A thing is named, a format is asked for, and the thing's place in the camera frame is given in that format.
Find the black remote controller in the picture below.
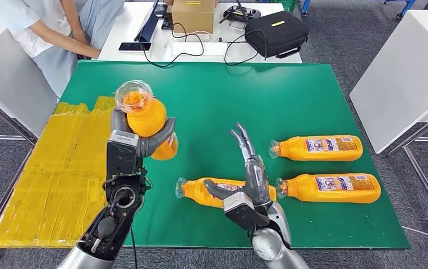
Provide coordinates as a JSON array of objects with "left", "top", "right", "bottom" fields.
[{"left": 219, "top": 0, "right": 261, "bottom": 30}]

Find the black cable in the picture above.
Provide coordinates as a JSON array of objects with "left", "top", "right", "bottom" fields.
[
  {"left": 223, "top": 29, "right": 268, "bottom": 67},
  {"left": 140, "top": 22, "right": 205, "bottom": 69}
]

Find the white desk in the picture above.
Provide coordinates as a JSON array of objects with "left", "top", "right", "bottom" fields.
[{"left": 98, "top": 3, "right": 302, "bottom": 64}]

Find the white cable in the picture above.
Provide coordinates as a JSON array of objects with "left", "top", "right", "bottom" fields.
[{"left": 401, "top": 224, "right": 428, "bottom": 238}]

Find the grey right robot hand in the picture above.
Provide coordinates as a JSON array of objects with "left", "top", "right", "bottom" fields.
[{"left": 203, "top": 122, "right": 277, "bottom": 207}]

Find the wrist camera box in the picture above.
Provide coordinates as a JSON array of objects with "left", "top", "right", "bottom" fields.
[
  {"left": 105, "top": 129, "right": 140, "bottom": 177},
  {"left": 223, "top": 191, "right": 270, "bottom": 231}
]

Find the green plastic crate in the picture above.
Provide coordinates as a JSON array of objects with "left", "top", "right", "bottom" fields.
[{"left": 262, "top": 0, "right": 297, "bottom": 13}]

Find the green table mat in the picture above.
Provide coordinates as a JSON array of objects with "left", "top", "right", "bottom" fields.
[{"left": 56, "top": 60, "right": 411, "bottom": 249}]

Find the person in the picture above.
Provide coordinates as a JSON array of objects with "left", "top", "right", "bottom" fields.
[{"left": 0, "top": 0, "right": 125, "bottom": 99}]

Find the blue metal shelf rack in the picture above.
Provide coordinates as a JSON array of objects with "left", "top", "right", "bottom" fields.
[{"left": 301, "top": 0, "right": 416, "bottom": 21}]

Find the orange plastic bottle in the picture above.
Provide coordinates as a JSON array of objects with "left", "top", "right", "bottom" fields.
[
  {"left": 268, "top": 134, "right": 364, "bottom": 162},
  {"left": 275, "top": 173, "right": 381, "bottom": 204},
  {"left": 114, "top": 80, "right": 179, "bottom": 161},
  {"left": 174, "top": 177, "right": 278, "bottom": 208}
]

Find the white table with metal legs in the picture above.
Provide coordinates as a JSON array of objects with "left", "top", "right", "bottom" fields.
[
  {"left": 349, "top": 10, "right": 428, "bottom": 233},
  {"left": 0, "top": 11, "right": 58, "bottom": 146}
]

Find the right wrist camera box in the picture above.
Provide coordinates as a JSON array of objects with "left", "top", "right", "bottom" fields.
[{"left": 223, "top": 191, "right": 270, "bottom": 231}]

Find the dark blue laptop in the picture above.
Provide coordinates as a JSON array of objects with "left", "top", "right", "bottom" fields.
[{"left": 134, "top": 0, "right": 162, "bottom": 43}]

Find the yellow plastic sheet stack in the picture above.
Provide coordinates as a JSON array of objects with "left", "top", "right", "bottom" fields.
[{"left": 0, "top": 95, "right": 125, "bottom": 249}]

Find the black carrying case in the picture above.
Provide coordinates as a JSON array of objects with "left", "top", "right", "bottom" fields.
[{"left": 244, "top": 11, "right": 309, "bottom": 59}]

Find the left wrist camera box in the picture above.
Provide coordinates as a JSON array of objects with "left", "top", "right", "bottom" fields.
[{"left": 105, "top": 129, "right": 140, "bottom": 177}]

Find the brown cardboard box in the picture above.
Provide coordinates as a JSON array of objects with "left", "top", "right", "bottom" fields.
[{"left": 171, "top": 0, "right": 218, "bottom": 35}]

